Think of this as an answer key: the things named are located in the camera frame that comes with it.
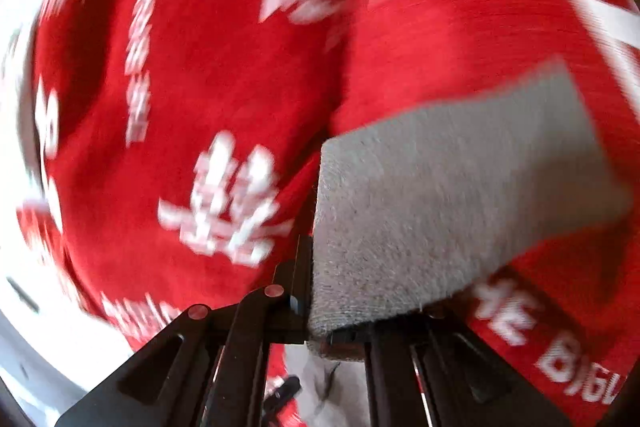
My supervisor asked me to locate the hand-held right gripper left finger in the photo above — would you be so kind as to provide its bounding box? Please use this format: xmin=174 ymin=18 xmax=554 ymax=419
xmin=57 ymin=236 xmax=314 ymax=427

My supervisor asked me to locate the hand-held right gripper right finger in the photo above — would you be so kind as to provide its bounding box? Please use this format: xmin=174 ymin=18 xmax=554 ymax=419
xmin=330 ymin=311 xmax=572 ymax=427

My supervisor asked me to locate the red printed blanket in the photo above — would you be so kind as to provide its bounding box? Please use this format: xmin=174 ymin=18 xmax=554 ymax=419
xmin=15 ymin=0 xmax=640 ymax=427

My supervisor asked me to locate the small grey cloth garment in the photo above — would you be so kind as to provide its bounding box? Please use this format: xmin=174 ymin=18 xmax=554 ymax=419
xmin=300 ymin=61 xmax=634 ymax=427

